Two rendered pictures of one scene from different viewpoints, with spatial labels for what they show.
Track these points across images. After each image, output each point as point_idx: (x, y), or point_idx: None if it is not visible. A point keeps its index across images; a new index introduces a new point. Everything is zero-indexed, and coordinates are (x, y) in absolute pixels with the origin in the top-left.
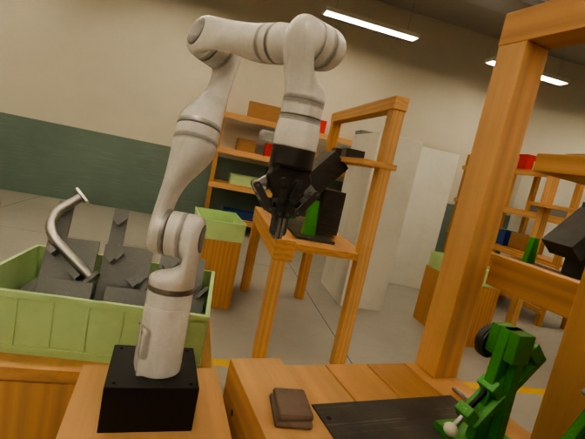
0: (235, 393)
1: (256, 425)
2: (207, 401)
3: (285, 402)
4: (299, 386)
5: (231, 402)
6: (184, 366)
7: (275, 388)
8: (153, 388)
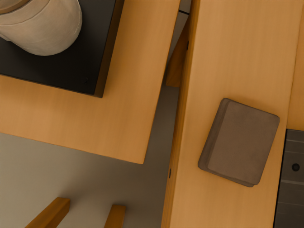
0: (191, 37)
1: (179, 141)
2: (144, 41)
3: (228, 145)
4: (302, 60)
5: (190, 35)
6: (90, 23)
7: (230, 103)
8: (25, 78)
